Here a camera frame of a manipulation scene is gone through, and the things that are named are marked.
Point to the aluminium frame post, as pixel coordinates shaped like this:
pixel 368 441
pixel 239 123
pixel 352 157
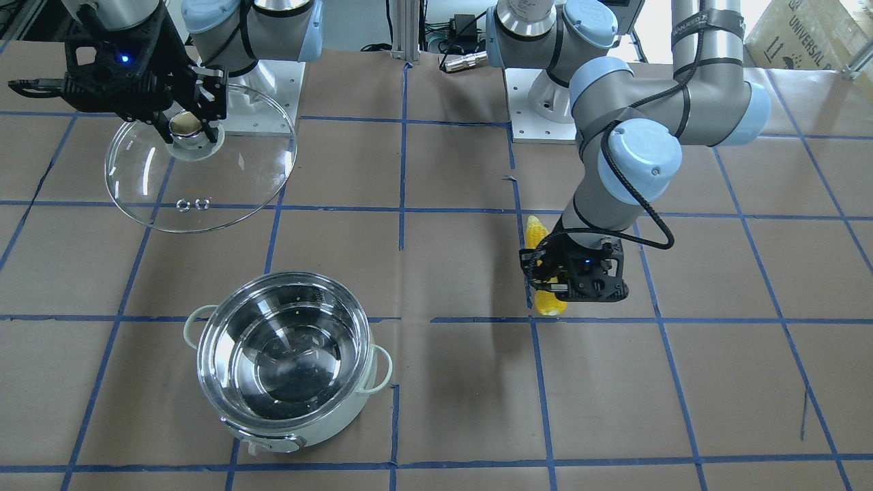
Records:
pixel 405 30

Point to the silver cable connector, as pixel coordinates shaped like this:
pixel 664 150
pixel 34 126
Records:
pixel 466 62

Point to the yellow corn cob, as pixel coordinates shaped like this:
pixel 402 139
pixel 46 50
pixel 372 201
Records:
pixel 544 302

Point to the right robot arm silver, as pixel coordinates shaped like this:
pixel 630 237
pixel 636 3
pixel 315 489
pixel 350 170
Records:
pixel 233 36

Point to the glass pot lid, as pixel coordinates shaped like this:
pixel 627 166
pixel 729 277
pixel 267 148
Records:
pixel 191 185

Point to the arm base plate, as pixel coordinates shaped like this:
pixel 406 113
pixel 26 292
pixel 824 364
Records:
pixel 264 101
pixel 539 108

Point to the black power adapter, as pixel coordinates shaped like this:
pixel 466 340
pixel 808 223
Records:
pixel 463 28

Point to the white steel cooking pot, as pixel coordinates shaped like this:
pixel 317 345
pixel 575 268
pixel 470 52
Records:
pixel 287 361

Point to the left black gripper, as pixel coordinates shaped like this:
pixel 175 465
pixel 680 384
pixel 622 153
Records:
pixel 534 263

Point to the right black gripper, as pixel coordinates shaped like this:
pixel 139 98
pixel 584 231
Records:
pixel 166 76

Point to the cardboard box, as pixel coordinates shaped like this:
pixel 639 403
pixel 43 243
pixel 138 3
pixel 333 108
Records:
pixel 809 35

